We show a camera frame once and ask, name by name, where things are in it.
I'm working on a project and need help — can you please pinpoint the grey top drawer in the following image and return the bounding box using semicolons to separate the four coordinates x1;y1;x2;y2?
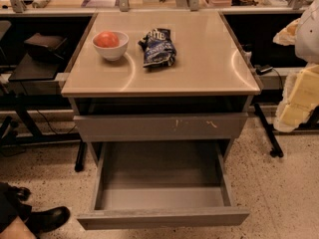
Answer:
74;113;247;142

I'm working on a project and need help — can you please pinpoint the black table leg right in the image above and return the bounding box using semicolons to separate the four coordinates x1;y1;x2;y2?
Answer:
253;103;284;157

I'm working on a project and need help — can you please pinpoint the grey drawer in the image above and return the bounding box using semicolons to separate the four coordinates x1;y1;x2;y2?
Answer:
78;140;249;230
74;113;247;142

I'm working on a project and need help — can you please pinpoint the black table leg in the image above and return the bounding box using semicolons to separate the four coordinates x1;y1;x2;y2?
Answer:
253;103;284;157
75;140;86;172

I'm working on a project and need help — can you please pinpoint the black box on shelf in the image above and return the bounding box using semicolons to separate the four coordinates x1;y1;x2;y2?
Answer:
24;33;68;63

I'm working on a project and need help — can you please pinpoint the red apple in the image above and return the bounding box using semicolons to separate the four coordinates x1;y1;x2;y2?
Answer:
95;31;120;48

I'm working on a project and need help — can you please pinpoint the black leather shoe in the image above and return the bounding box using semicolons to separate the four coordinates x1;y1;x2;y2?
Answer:
26;206;71;234

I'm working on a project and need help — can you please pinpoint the grey drawer cabinet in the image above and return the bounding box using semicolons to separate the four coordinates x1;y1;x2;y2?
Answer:
62;10;261;158

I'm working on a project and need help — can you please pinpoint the blue chip bag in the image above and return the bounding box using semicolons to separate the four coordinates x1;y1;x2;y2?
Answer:
139;28;176;68

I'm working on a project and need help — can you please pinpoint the black power adapter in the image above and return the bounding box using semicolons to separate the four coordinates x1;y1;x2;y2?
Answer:
255;65;273;76

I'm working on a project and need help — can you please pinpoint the white ceramic bowl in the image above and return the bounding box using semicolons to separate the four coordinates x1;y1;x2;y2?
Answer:
92;31;129;61

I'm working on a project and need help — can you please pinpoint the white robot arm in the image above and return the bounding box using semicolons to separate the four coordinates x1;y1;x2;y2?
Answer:
295;0;319;64

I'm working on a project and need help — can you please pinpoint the black table leg left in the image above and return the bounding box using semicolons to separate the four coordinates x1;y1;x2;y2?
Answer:
75;140;86;172

